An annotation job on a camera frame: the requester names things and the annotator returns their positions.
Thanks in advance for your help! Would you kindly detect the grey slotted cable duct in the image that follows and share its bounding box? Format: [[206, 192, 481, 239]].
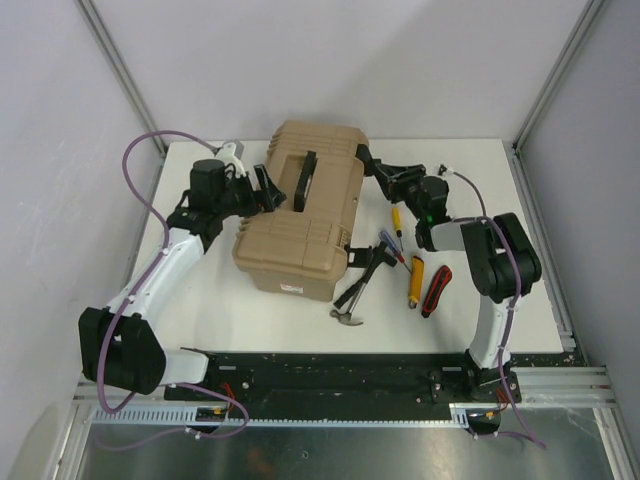
[[91, 404, 501, 429]]

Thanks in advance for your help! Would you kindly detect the aluminium frame post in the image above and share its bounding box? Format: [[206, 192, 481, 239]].
[[74, 0, 157, 133], [512, 0, 609, 155]]

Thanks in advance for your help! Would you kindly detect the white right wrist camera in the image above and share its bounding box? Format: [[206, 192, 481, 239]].
[[437, 164, 457, 177]]

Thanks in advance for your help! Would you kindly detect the right aluminium frame post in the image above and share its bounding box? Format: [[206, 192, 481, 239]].
[[512, 0, 609, 155]]

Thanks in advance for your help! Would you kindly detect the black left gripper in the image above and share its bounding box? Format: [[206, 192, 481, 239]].
[[216, 166, 286, 220]]

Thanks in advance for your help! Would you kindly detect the blue red screwdriver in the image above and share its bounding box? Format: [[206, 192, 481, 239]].
[[379, 229, 412, 273]]

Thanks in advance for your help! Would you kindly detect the yellow utility knife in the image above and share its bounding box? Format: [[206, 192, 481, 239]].
[[408, 255, 425, 309]]

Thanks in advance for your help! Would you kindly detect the steel claw hammer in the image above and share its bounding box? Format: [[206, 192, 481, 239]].
[[329, 273, 370, 327]]

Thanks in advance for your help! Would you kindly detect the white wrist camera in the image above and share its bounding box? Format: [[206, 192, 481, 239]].
[[437, 164, 457, 177], [214, 141, 246, 177]]

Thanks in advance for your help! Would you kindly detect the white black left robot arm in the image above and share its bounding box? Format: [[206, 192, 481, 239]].
[[78, 159, 286, 400]]

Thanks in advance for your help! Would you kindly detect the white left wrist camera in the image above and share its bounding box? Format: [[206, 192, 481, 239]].
[[214, 141, 246, 177]]

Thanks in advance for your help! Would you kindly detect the left aluminium frame post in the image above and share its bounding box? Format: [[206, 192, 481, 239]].
[[74, 0, 157, 133]]

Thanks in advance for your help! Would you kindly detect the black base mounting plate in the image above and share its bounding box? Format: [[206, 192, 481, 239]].
[[164, 351, 524, 424]]

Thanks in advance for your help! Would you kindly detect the yellow handle screwdriver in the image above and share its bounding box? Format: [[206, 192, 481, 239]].
[[391, 207, 404, 251]]

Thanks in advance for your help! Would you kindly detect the red black utility knife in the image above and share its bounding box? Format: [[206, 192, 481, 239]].
[[421, 265, 453, 318]]

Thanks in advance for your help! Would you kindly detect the tan plastic toolbox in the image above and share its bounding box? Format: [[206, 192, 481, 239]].
[[233, 120, 368, 302]]

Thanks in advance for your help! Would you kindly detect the black rubber mallet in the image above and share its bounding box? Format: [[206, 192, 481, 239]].
[[333, 240, 398, 309]]

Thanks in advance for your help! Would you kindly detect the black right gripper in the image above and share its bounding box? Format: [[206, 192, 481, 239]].
[[373, 162, 425, 222]]

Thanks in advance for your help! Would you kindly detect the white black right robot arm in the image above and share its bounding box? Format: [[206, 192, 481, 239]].
[[356, 144, 542, 401]]

